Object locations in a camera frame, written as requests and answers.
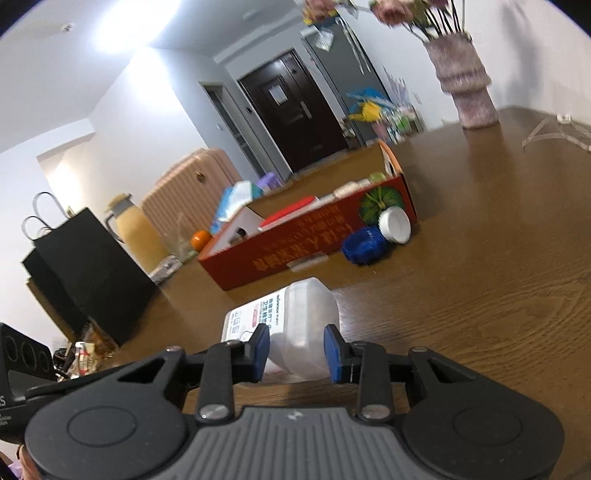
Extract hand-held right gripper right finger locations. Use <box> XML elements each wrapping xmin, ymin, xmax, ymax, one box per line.
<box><xmin>323</xmin><ymin>324</ymin><xmax>476</xmax><ymax>422</ymax></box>

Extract dried pink roses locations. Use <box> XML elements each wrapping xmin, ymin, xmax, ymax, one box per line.
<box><xmin>302</xmin><ymin>0</ymin><xmax>467</xmax><ymax>42</ymax></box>

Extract black paper bag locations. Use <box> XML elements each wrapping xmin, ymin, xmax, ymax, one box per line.
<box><xmin>21</xmin><ymin>191</ymin><xmax>160</xmax><ymax>347</ymax></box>

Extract white plastic bottle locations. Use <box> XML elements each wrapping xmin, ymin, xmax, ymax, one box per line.
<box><xmin>221</xmin><ymin>277</ymin><xmax>341</xmax><ymax>380</ymax></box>

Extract dark entrance door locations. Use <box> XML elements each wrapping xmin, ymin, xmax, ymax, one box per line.
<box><xmin>238</xmin><ymin>51</ymin><xmax>349</xmax><ymax>174</ymax></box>

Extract pink ribbed suitcase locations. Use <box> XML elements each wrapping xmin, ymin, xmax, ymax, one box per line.
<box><xmin>141</xmin><ymin>148</ymin><xmax>243</xmax><ymax>245</ymax></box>

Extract white folded umbrella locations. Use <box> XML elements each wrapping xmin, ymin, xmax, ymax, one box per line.
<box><xmin>339</xmin><ymin>16</ymin><xmax>370</xmax><ymax>75</ymax></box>

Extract wire rack with bottles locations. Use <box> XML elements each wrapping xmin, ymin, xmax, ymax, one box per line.
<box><xmin>385</xmin><ymin>104</ymin><xmax>426</xmax><ymax>141</ymax></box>

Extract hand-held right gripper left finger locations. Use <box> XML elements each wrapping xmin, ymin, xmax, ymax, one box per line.
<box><xmin>117</xmin><ymin>323</ymin><xmax>271</xmax><ymax>424</ymax></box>

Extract yellow thermos jug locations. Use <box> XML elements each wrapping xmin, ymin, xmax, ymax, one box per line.
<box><xmin>104</xmin><ymin>195</ymin><xmax>171</xmax><ymax>273</ymax></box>

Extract white ribbed bottle cap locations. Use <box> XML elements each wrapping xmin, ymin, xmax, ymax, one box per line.
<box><xmin>379</xmin><ymin>206</ymin><xmax>411</xmax><ymax>244</ymax></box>

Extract grey refrigerator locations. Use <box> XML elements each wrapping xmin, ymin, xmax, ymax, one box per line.
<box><xmin>300</xmin><ymin>9</ymin><xmax>393</xmax><ymax>144</ymax></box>

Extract purple feather decoration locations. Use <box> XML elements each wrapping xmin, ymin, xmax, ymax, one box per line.
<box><xmin>383</xmin><ymin>65</ymin><xmax>409</xmax><ymax>107</ymax></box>

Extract interior doorway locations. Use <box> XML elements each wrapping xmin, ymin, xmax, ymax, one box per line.
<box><xmin>199</xmin><ymin>82</ymin><xmax>269</xmax><ymax>183</ymax></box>

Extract blue tissue pack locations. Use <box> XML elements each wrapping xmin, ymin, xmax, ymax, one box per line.
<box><xmin>210</xmin><ymin>181</ymin><xmax>264</xmax><ymax>236</ymax></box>

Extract blue ribbed lid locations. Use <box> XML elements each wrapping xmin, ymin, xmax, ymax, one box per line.
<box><xmin>342</xmin><ymin>226</ymin><xmax>393</xmax><ymax>265</ymax></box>

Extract clear snack packet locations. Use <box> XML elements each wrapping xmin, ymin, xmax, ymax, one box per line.
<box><xmin>53</xmin><ymin>323</ymin><xmax>116</xmax><ymax>377</ymax></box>

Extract clear glass cup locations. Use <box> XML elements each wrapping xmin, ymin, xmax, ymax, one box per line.
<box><xmin>168</xmin><ymin>215</ymin><xmax>199</xmax><ymax>261</ymax></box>

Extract orange cardboard box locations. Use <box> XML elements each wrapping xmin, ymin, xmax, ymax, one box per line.
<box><xmin>197</xmin><ymin>140</ymin><xmax>419</xmax><ymax>291</ymax></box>

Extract white thin cable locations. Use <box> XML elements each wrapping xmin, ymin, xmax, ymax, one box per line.
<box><xmin>522</xmin><ymin>113</ymin><xmax>591</xmax><ymax>153</ymax></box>

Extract clear plastic bag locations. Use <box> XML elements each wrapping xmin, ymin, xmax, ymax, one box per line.
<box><xmin>305</xmin><ymin>25</ymin><xmax>335</xmax><ymax>51</ymax></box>

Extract purple ceramic vase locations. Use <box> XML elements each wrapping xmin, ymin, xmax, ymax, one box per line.
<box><xmin>424</xmin><ymin>32</ymin><xmax>499</xmax><ymax>129</ymax></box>

